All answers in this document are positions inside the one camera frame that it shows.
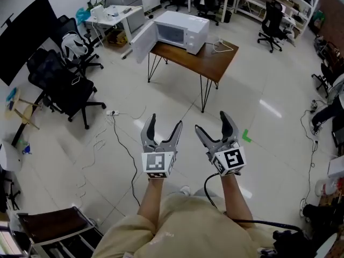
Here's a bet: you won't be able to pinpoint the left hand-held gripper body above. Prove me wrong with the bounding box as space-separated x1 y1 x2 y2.
141 139 178 180

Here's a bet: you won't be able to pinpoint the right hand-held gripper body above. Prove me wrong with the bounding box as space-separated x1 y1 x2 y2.
206 140 247 176

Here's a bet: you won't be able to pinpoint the person's right forearm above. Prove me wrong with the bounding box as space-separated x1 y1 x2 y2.
219 173 256 230

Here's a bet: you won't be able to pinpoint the person's left forearm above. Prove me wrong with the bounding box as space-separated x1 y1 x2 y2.
137 176 165 235

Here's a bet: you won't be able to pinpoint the white microwave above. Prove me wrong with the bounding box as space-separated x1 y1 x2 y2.
153 10 210 55

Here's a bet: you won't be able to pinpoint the person's grey trousers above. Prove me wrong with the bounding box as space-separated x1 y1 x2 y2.
164 183 220 198

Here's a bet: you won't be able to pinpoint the person's beige shirt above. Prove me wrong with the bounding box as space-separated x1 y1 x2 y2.
91 188 275 258

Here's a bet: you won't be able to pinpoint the wooden table with black legs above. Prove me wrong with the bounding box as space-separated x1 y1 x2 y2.
147 40 240 114

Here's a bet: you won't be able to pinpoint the black mesh office chair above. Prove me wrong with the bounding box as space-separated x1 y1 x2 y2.
55 15 104 69
26 48 107 130

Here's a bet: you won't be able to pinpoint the yellow cardboard box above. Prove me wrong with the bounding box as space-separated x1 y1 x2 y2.
107 30 127 47

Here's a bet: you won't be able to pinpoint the black equipment pack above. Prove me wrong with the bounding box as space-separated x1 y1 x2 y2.
273 228 323 258

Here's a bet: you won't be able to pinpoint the white box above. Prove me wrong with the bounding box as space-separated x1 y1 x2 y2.
327 154 344 178

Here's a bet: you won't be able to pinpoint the white headset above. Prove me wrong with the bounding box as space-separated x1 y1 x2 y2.
61 32 88 61

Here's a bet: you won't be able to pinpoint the brown metal-framed cart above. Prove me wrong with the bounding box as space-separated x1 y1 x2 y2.
16 205 104 258

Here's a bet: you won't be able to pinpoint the wooden stool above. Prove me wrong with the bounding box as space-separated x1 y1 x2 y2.
4 89 41 131

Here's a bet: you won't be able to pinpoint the white desktop appliance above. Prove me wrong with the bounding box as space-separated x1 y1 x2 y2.
90 4 104 18

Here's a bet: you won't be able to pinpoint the teal plastic bag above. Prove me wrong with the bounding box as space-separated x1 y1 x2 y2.
75 7 91 25

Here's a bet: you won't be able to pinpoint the green bag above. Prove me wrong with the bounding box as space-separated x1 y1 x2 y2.
87 0 108 10

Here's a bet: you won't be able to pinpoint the large black monitor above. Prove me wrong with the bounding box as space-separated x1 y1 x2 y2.
0 0 59 87

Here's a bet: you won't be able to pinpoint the black floor cable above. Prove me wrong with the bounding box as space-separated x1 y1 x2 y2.
111 114 141 207

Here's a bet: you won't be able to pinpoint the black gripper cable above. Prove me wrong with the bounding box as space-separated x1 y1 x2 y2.
204 172 306 232

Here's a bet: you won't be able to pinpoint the white power cable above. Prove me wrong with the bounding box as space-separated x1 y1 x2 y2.
211 38 234 54

